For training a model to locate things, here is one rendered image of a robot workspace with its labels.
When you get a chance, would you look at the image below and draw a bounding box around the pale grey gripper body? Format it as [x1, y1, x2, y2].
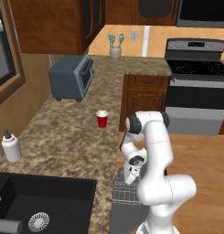
[123, 164, 143, 186]

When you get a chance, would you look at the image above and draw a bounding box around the grey dishwasher door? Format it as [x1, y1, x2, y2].
[109, 200, 152, 234]

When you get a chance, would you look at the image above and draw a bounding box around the red plastic cup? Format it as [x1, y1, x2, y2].
[95, 110, 110, 129]

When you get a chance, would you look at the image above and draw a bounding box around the brown base cupboard door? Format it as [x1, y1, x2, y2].
[125, 88, 166, 122]

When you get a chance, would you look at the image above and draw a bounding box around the black sink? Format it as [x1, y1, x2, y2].
[0, 171, 98, 234]

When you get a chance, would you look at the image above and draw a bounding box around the brown drawer front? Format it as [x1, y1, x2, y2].
[127, 74, 171, 90]

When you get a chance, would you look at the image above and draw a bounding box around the steel and black stove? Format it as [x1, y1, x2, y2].
[163, 37, 224, 137]

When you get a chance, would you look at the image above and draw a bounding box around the dark grey toaster oven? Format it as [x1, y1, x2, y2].
[48, 53, 96, 103]

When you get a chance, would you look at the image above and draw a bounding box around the white soap dispenser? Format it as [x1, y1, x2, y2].
[0, 128, 24, 164]

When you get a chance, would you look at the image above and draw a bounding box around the beige utensil pot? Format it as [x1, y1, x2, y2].
[109, 45, 123, 60]

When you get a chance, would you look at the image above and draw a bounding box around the grey tap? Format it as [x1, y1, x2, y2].
[0, 196, 24, 234]

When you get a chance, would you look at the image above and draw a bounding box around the teal spatula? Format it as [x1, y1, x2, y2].
[107, 33, 117, 49]

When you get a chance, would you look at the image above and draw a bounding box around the teal spoon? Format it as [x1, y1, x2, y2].
[117, 32, 126, 49]

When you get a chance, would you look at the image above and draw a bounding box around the wood framed window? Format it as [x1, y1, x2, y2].
[0, 0, 27, 110]

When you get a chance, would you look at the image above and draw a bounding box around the black microwave oven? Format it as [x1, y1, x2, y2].
[175, 0, 224, 29]

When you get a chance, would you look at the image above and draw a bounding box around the wire dishwasher rack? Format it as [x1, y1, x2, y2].
[112, 169, 143, 206]

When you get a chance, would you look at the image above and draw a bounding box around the grey wall socket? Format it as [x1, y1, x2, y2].
[130, 28, 139, 43]

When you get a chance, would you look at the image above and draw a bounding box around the brown wall cupboard with oval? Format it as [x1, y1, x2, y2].
[104, 0, 180, 27]

